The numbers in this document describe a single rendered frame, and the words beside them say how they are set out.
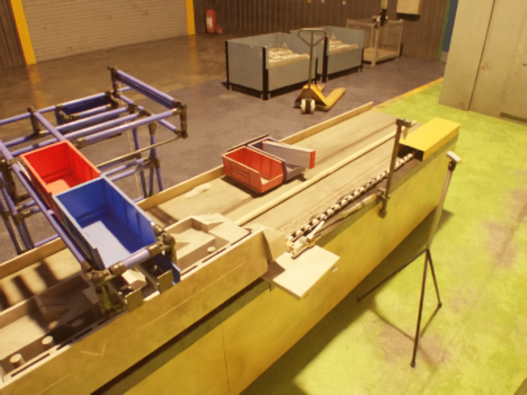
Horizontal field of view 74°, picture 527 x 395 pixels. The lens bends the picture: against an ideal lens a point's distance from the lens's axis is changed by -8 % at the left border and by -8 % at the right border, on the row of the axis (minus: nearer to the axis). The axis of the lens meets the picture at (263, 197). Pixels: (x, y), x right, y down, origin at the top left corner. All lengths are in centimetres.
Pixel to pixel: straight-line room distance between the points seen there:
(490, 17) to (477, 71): 80
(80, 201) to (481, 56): 615
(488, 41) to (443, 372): 519
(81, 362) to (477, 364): 209
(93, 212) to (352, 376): 162
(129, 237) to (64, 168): 47
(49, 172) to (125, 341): 67
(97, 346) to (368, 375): 152
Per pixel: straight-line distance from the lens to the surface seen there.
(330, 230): 188
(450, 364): 248
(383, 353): 239
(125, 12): 1243
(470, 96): 671
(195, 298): 136
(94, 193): 125
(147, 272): 109
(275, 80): 629
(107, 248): 116
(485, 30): 653
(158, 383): 151
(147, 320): 128
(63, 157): 151
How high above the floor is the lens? 189
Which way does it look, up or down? 32 degrees down
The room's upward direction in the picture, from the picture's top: straight up
